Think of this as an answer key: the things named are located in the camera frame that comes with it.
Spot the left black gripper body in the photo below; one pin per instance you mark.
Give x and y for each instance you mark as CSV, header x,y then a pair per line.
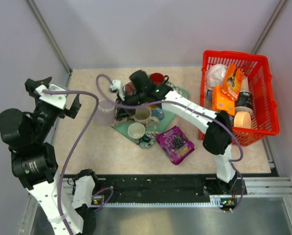
x,y
44,114

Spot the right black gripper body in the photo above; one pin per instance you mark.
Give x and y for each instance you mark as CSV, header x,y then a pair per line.
x,y
139,98

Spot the mauve grey mug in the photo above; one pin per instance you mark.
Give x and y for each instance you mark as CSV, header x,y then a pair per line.
x,y
105,114

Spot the red mug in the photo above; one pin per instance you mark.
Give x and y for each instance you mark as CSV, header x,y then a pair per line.
x,y
158,78

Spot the cream green mug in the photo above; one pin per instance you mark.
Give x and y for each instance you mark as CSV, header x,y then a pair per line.
x,y
144,116

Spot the dark teal mug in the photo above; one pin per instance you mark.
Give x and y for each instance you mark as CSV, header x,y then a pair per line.
x,y
138,132

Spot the blue teal mug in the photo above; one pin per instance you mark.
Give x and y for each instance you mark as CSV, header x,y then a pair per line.
x,y
157,112

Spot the pink floral mug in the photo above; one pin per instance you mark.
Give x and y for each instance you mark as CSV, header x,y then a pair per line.
x,y
129,88

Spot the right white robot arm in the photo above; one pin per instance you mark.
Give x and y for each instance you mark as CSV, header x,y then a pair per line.
x,y
215,125

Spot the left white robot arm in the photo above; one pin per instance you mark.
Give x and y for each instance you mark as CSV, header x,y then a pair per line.
x,y
34,163

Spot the green floral tray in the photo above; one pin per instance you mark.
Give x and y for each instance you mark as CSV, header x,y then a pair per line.
x,y
140,90

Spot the purple snack bag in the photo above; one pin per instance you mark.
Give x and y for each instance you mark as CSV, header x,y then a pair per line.
x,y
175,145

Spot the white plastic bag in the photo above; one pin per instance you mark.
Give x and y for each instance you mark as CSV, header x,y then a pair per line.
x,y
215,75

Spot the small orange box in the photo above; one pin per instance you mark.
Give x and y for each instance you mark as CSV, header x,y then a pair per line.
x,y
221,102

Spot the tall orange box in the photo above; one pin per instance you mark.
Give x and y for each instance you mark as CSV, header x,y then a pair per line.
x,y
232,82

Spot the black label cup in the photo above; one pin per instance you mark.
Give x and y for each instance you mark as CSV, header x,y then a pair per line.
x,y
244,103

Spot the tape roll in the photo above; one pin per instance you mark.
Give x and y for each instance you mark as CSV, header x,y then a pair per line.
x,y
242,119

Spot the red plastic basket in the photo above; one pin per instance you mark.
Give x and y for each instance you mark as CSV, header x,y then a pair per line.
x,y
256,67

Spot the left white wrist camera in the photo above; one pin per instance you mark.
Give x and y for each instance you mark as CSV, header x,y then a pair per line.
x,y
56,100

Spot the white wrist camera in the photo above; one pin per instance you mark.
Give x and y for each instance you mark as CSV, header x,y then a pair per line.
x,y
56,100
117,87

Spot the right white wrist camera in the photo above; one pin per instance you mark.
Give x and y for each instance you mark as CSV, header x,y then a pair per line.
x,y
117,87

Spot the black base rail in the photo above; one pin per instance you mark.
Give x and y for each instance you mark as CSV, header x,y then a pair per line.
x,y
166,188

